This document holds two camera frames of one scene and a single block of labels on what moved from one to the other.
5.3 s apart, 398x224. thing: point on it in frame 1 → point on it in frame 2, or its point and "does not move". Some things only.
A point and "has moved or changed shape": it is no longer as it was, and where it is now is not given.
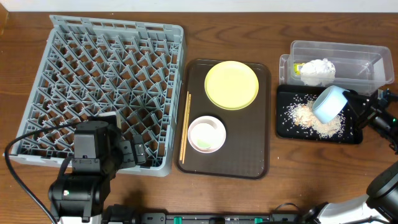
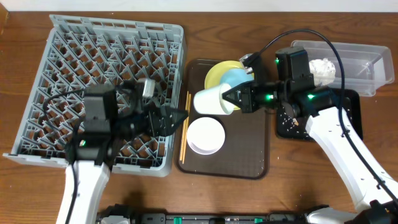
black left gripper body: [132, 152] → [152, 123]
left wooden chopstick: [185, 127] does not move
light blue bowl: [329, 103] has moved or changed shape
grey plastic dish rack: [87, 66] does not move
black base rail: [273, 218] does not move
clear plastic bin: [364, 68] does not move
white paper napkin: [318, 73] does not move
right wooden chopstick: [188, 126] does not move
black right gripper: [371, 109] → [247, 104]
